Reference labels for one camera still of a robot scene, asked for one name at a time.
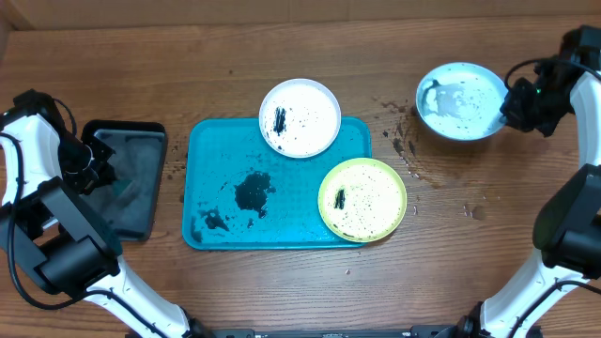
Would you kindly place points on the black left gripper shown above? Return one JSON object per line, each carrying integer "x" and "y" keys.
{"x": 87, "y": 184}

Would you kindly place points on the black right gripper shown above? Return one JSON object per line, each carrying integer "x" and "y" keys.
{"x": 511, "y": 113}

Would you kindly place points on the dark green sponge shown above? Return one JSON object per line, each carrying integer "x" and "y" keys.
{"x": 125, "y": 189}

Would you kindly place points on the light blue plate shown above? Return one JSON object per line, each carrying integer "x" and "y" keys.
{"x": 461, "y": 101}

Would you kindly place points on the yellow-green plate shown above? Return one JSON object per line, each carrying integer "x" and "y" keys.
{"x": 362, "y": 200}

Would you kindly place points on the white plate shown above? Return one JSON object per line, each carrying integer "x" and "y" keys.
{"x": 299, "y": 118}

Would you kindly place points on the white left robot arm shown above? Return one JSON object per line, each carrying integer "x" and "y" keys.
{"x": 60, "y": 251}

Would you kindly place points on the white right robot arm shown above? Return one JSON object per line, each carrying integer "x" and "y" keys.
{"x": 566, "y": 232}

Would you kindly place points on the black water tray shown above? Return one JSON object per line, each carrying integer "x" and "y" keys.
{"x": 129, "y": 202}

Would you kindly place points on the teal plastic tray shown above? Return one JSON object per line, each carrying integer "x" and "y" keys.
{"x": 240, "y": 194}

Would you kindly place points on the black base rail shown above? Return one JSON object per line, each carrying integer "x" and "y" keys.
{"x": 418, "y": 331}

